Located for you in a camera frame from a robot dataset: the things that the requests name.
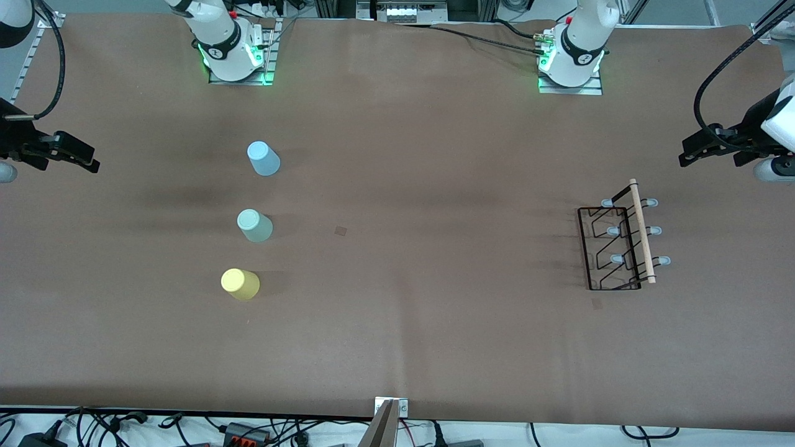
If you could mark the white power strip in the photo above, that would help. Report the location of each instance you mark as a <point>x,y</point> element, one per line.
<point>264,9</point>

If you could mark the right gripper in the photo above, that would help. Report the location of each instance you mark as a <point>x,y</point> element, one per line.
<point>17,141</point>

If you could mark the grey control box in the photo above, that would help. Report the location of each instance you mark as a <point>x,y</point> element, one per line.
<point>404,11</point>

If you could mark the black plug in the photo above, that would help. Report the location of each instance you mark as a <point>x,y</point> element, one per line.
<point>437,434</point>

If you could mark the grey camera stand pole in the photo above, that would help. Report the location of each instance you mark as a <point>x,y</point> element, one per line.
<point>380,431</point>

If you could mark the aluminium frame rail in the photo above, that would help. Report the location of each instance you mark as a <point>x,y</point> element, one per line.
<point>770,18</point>
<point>28,59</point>

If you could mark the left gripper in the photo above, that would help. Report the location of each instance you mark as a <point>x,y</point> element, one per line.
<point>747,138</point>

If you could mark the brown table mat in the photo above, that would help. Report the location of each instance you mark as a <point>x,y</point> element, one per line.
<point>397,155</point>

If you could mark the light blue plastic cup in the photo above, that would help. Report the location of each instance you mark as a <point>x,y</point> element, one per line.
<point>264,160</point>

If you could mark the small metal bracket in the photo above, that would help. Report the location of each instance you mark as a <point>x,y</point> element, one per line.
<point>402,406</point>

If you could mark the black box orange connectors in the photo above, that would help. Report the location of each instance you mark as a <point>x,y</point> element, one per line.
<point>245,433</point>

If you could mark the black power adapter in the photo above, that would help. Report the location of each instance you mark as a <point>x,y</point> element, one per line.
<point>40,441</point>

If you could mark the yellow plastic cup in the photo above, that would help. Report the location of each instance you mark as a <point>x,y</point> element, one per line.
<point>241,284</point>

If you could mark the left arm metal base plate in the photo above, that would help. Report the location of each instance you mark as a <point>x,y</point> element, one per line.
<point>571,90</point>

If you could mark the pale green plastic cup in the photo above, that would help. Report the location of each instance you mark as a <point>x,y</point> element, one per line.
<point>255,226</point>

